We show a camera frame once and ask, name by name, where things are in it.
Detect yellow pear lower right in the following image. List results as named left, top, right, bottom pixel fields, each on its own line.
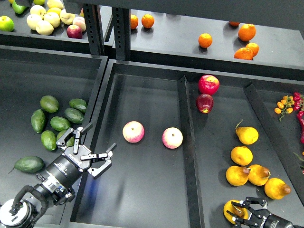
left=264, top=178, right=291, bottom=200

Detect yellow pear with brown spot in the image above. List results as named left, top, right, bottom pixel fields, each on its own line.
left=223, top=199, right=249, bottom=224

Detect bright red apple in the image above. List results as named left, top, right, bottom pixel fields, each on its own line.
left=198, top=75, right=220, bottom=95

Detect pale yellow pear top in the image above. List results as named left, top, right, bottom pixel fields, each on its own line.
left=30, top=5, right=47, bottom=18

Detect orange cherry tomato bunch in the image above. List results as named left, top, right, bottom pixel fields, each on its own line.
left=274, top=95, right=295, bottom=121

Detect red apple on shelf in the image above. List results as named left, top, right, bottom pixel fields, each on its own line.
left=66, top=24, right=83, bottom=39

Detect avocado right middle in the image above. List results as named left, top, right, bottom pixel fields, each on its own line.
left=64, top=108, right=84, bottom=124

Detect dark red apple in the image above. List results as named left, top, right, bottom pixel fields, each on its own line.
left=196, top=94, right=214, bottom=114

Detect red chili peppers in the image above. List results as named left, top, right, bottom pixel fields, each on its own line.
left=293, top=92, right=304, bottom=143

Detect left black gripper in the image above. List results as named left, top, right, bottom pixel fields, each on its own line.
left=45, top=122, right=118, bottom=190

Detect yellow pear with stem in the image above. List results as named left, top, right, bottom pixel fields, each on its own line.
left=235, top=120, right=259, bottom=145

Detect black shelf post left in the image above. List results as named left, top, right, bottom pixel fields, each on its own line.
left=83, top=3, right=105, bottom=56

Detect black tray divider right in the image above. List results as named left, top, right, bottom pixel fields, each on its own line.
left=244, top=84, right=304, bottom=202

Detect pale yellow pear right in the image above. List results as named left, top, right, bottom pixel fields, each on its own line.
left=59, top=9, right=76, bottom=25

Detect avocado centre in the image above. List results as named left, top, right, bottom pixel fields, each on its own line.
left=50, top=116, right=71, bottom=132

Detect green apple left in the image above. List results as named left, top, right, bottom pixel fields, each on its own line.
left=0, top=15, right=14, bottom=31

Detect yellow pear lower middle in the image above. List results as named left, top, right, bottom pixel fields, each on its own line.
left=248, top=164, right=271, bottom=186

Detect yellow lemon on shelf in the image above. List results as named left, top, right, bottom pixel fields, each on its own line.
left=47, top=7, right=62, bottom=16

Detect pink apple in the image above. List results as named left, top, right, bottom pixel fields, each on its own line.
left=123, top=121, right=144, bottom=143
left=162, top=127, right=183, bottom=149

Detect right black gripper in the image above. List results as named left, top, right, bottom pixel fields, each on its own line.
left=226, top=197, right=294, bottom=228

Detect avocado bottom left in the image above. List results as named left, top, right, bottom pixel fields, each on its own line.
left=41, top=130, right=57, bottom=151

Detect avocado top right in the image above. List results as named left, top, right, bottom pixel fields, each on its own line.
left=69, top=98, right=87, bottom=113

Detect peach pink fruit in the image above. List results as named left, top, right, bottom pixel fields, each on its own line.
left=72, top=16, right=86, bottom=32

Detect avocado far left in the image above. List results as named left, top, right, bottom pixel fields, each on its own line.
left=30, top=109, right=47, bottom=133

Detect pink apple left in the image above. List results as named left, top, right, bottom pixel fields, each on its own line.
left=123, top=121, right=144, bottom=143

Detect pink apple right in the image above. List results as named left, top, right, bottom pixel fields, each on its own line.
left=162, top=127, right=183, bottom=149

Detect black tray divider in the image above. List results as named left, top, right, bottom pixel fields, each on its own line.
left=178, top=76, right=205, bottom=228
left=244, top=84, right=304, bottom=202

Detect pale yellow pear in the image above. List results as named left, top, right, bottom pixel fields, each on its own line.
left=36, top=20, right=54, bottom=36
left=27, top=14, right=43, bottom=31
left=30, top=5, right=47, bottom=18
left=59, top=9, right=76, bottom=25
left=44, top=12, right=61, bottom=28

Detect dark green avocado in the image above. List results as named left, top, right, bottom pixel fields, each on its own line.
left=14, top=156, right=45, bottom=173

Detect pale yellow pear centre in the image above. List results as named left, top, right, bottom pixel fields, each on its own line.
left=44, top=12, right=61, bottom=28

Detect pale yellow pear left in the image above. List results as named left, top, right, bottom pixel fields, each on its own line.
left=27, top=14, right=43, bottom=31

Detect black shelf post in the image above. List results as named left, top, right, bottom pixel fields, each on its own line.
left=112, top=7, right=131, bottom=61
left=83, top=3, right=105, bottom=56

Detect avocado bottom right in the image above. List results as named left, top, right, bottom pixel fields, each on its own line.
left=56, top=130, right=75, bottom=147

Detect yellow pear lower left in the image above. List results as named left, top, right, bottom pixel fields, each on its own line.
left=226, top=166, right=251, bottom=186

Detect black shelf post right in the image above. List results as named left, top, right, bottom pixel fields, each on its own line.
left=112, top=7, right=131, bottom=61

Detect orange far left half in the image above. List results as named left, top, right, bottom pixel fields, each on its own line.
left=130, top=14, right=139, bottom=29

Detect pale yellow pear front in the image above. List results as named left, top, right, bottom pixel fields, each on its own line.
left=36, top=20, right=54, bottom=36

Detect black tray divider left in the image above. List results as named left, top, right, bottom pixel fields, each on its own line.
left=178, top=76, right=205, bottom=228

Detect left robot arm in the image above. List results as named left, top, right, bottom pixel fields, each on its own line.
left=0, top=123, right=117, bottom=228

